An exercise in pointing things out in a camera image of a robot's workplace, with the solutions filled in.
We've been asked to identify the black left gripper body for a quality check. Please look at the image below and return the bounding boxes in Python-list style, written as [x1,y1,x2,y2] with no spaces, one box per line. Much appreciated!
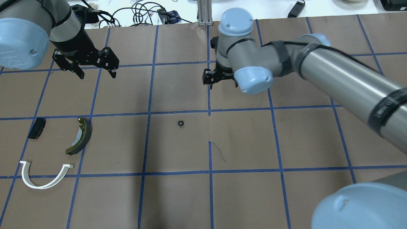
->
[52,38,120,72]

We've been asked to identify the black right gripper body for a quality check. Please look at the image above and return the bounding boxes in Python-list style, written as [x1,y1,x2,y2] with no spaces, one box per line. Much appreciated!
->
[203,62,238,87]

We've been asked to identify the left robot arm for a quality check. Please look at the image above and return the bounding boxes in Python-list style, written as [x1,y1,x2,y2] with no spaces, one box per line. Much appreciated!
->
[0,0,120,79]

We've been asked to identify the green brake shoe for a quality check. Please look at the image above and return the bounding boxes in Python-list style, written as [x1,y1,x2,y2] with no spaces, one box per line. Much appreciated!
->
[65,116,92,155]

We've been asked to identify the black brake pad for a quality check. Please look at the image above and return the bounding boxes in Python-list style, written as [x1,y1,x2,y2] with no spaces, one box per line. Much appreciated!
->
[27,117,46,139]

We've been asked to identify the white curved plastic part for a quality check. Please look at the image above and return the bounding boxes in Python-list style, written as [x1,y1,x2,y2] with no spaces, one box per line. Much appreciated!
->
[20,161,74,190]

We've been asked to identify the black power adapter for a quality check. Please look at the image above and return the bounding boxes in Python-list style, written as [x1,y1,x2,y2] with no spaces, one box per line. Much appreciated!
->
[287,0,306,18]

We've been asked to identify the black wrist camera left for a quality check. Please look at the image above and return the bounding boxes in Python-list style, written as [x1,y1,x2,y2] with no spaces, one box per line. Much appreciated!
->
[70,4,99,27]

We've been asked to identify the aluminium frame post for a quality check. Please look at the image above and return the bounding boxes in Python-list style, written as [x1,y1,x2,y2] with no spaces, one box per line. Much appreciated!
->
[196,0,213,26]

